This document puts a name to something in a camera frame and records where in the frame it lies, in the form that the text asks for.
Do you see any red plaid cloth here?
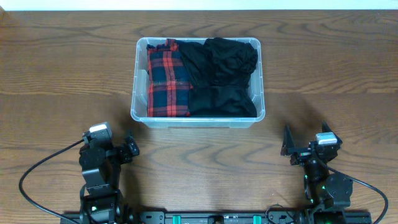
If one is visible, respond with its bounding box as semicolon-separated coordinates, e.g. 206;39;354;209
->
147;39;192;118

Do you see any large black cloth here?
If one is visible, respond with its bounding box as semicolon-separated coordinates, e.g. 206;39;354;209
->
177;37;258;118

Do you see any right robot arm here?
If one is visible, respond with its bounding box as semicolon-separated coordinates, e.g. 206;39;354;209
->
280;123;353;223

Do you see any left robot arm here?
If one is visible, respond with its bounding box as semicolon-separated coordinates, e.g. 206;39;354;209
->
79;129;139;223

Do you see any clear plastic storage container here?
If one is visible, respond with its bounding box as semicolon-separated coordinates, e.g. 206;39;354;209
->
130;37;266;128

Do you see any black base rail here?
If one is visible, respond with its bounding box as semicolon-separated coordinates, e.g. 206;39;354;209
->
60;210;373;224

